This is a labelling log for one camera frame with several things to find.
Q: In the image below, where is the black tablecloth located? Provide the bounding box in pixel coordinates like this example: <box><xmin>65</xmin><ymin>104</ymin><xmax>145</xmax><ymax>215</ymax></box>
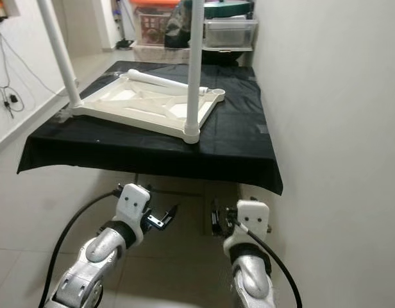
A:
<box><xmin>17</xmin><ymin>61</ymin><xmax>285</xmax><ymax>196</ymax></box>

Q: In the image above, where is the black wall cable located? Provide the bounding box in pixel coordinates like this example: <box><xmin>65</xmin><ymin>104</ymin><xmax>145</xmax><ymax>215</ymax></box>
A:
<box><xmin>0</xmin><ymin>29</ymin><xmax>76</xmax><ymax>103</ymax></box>
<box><xmin>0</xmin><ymin>26</ymin><xmax>31</xmax><ymax>123</ymax></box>

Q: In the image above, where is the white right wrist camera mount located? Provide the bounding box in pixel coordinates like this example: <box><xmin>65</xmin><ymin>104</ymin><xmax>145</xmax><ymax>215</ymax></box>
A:
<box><xmin>225</xmin><ymin>200</ymin><xmax>271</xmax><ymax>252</ymax></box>

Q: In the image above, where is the beige patterned ledge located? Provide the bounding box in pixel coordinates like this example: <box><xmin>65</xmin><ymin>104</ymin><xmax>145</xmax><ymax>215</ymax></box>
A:
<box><xmin>135</xmin><ymin>44</ymin><xmax>192</xmax><ymax>64</ymax></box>

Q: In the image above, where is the white appliance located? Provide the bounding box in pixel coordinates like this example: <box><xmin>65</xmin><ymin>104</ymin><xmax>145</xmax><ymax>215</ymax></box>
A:
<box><xmin>117</xmin><ymin>0</ymin><xmax>137</xmax><ymax>42</ymax></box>

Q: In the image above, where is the green round lid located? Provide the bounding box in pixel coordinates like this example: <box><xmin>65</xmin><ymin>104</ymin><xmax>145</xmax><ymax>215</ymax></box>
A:
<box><xmin>201</xmin><ymin>0</ymin><xmax>253</xmax><ymax>19</ymax></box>

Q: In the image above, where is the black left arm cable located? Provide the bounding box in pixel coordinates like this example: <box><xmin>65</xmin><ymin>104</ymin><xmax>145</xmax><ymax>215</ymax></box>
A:
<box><xmin>38</xmin><ymin>186</ymin><xmax>128</xmax><ymax>308</ymax></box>

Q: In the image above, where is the clear plastic storage box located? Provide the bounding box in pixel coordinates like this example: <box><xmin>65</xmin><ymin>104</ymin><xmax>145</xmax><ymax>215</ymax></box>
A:
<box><xmin>205</xmin><ymin>18</ymin><xmax>259</xmax><ymax>49</ymax></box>

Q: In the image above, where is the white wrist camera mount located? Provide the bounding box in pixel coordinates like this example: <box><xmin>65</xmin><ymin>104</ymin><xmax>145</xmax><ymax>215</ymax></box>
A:
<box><xmin>225</xmin><ymin>200</ymin><xmax>271</xmax><ymax>252</ymax></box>
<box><xmin>121</xmin><ymin>184</ymin><xmax>153</xmax><ymax>243</ymax></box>

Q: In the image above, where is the black floor cleaning device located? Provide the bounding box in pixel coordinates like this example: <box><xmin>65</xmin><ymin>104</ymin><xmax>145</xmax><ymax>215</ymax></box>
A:
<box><xmin>113</xmin><ymin>38</ymin><xmax>135</xmax><ymax>51</ymax></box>

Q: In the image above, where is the white plastic table top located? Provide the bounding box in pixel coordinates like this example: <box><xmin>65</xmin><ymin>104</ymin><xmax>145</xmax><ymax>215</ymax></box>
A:
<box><xmin>69</xmin><ymin>72</ymin><xmax>226</xmax><ymax>144</ymax></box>

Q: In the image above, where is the black plastic bag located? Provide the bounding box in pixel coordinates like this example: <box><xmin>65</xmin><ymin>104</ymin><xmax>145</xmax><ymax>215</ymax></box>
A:
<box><xmin>165</xmin><ymin>0</ymin><xmax>198</xmax><ymax>49</ymax></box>

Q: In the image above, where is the orange-lidded clear storage box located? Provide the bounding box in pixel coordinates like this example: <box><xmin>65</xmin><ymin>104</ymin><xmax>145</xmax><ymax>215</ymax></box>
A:
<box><xmin>132</xmin><ymin>0</ymin><xmax>182</xmax><ymax>47</ymax></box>

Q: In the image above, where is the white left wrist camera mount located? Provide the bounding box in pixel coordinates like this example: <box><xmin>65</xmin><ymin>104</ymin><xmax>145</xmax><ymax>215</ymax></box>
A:
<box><xmin>121</xmin><ymin>184</ymin><xmax>153</xmax><ymax>243</ymax></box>

